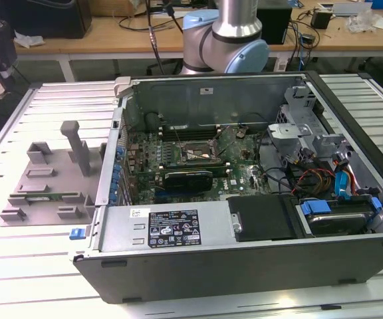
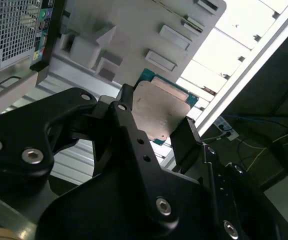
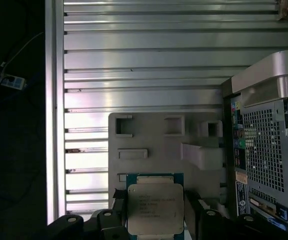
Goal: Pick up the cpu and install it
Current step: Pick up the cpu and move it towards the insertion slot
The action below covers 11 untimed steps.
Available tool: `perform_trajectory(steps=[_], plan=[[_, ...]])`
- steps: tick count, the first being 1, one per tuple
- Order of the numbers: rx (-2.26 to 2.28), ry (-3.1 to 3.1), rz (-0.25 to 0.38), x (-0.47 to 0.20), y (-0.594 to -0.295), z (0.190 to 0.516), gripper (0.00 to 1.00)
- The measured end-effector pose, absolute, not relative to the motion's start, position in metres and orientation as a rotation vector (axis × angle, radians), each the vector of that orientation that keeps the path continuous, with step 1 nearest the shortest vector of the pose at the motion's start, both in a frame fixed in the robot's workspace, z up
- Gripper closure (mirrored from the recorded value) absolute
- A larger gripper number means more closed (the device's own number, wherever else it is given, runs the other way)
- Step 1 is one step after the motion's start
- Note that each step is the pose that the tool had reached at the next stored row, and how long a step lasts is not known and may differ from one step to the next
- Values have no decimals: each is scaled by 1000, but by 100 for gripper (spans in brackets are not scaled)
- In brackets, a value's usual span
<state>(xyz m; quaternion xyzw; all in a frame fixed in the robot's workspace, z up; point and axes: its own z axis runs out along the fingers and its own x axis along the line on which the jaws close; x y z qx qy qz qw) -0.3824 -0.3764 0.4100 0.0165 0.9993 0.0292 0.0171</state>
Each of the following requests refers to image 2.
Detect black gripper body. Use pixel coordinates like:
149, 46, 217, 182
35, 161, 220, 240

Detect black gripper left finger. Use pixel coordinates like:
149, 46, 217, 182
0, 83, 180, 230

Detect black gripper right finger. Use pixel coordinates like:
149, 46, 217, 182
170, 116, 288, 240

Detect silver CPU green edge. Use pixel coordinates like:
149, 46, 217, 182
130, 68, 200, 147

